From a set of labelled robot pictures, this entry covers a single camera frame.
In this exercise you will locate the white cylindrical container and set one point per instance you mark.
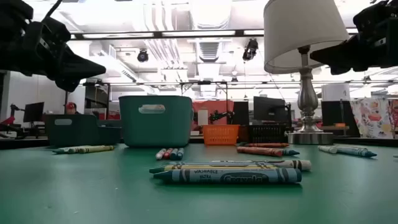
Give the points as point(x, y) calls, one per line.
point(202, 117)

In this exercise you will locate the black background robot arm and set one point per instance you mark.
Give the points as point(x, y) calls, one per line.
point(217, 116)

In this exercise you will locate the short white crayon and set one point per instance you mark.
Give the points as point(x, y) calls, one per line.
point(160, 154)

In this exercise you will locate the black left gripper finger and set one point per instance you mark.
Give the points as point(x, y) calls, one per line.
point(82, 67)
point(66, 84)

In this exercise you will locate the black ceiling camera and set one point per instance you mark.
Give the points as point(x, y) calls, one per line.
point(250, 49)
point(143, 56)

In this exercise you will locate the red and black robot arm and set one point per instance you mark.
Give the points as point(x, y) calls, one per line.
point(7, 120)

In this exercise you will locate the tall teal plastic bin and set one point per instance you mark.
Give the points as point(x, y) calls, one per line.
point(155, 130)

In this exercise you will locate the floral patterned cloth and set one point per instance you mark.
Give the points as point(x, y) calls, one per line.
point(373, 118)

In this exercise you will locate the white cylindrical column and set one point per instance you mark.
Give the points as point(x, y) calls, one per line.
point(335, 91)

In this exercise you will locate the short blue crayon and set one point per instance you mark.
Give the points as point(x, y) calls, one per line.
point(173, 154)
point(180, 153)

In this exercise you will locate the dark teal stepped bin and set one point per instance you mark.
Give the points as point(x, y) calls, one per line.
point(77, 133)

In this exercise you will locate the orange red panel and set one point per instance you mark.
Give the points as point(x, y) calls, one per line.
point(214, 107)

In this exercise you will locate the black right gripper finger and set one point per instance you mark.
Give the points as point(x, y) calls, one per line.
point(340, 70)
point(339, 56)

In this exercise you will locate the person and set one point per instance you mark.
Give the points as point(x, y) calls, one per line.
point(71, 109)

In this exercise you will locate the large white crayon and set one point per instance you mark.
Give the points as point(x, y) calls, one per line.
point(298, 165)

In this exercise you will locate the small black ceiling lamp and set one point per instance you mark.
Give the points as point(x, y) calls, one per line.
point(234, 80)

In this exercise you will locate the black computer monitor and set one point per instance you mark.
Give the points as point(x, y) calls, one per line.
point(33, 112)
point(332, 113)
point(269, 109)

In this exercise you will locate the black metal frame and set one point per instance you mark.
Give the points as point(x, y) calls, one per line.
point(205, 82)

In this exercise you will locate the orange crayon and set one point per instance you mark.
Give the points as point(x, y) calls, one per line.
point(258, 151)
point(267, 145)

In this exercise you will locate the dark shelving unit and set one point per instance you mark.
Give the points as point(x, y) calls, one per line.
point(96, 96)

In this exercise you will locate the black upright panel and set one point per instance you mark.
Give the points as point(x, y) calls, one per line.
point(241, 112)

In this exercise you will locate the large blue crayon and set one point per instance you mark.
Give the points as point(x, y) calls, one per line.
point(230, 176)

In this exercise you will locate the silver lamp white shade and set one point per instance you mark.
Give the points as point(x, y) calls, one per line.
point(298, 31)

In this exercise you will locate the black plastic basket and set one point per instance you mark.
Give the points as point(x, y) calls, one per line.
point(264, 133)

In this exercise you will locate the large green crayon yellow wrapper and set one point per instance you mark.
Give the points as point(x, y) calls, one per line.
point(186, 167)

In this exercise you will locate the orange plastic basket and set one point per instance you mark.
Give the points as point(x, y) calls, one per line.
point(220, 135)

